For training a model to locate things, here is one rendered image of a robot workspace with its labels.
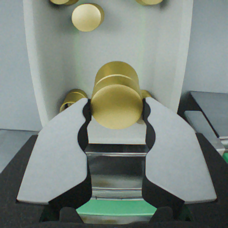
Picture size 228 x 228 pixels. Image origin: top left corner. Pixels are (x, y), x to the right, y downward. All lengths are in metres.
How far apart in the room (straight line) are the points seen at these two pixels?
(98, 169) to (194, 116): 0.16
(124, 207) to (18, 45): 0.30
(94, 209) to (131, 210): 0.05
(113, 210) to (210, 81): 0.26
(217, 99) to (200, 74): 0.05
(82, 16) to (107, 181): 0.22
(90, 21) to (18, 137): 0.26
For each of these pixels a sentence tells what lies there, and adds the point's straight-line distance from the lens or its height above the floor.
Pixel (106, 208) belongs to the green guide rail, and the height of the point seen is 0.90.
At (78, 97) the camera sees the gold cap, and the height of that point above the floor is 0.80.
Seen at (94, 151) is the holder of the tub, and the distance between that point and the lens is 0.32.
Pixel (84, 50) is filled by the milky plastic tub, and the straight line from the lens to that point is 0.27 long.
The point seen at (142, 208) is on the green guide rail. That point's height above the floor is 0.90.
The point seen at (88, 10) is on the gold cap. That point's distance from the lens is 0.22.
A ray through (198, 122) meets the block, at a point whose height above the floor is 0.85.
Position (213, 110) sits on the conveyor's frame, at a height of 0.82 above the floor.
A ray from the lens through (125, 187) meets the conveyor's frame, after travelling 0.27.
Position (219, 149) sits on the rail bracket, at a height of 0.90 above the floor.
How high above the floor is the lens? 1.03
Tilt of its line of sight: 57 degrees down
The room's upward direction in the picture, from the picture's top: 178 degrees counter-clockwise
